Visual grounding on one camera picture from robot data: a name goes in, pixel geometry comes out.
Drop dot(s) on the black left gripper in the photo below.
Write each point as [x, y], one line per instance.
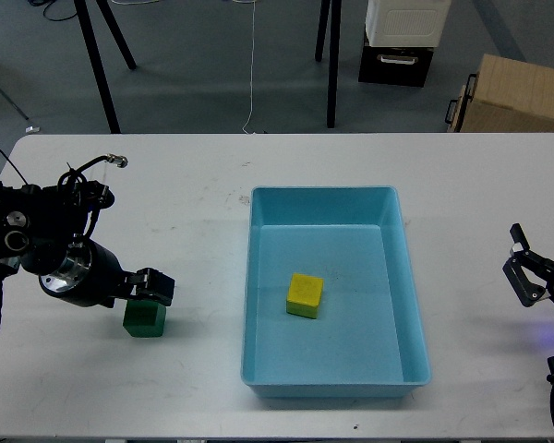
[92, 275]

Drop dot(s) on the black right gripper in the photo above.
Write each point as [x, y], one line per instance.
[528, 292]

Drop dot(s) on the green wooden block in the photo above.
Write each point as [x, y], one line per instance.
[144, 319]

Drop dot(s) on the yellow wooden block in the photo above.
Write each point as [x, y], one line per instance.
[304, 295]

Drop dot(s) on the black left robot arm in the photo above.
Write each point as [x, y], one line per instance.
[47, 232]

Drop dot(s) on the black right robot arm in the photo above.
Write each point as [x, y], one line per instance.
[530, 275]

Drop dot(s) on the light blue plastic box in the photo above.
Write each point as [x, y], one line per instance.
[368, 339]

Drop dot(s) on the white appliance box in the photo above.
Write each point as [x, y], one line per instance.
[406, 24]

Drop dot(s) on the black storage crate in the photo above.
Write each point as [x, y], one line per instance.
[398, 66]

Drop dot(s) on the black right tripod legs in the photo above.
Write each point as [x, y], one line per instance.
[330, 17]

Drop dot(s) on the wooden box with handles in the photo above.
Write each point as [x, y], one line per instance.
[504, 96]

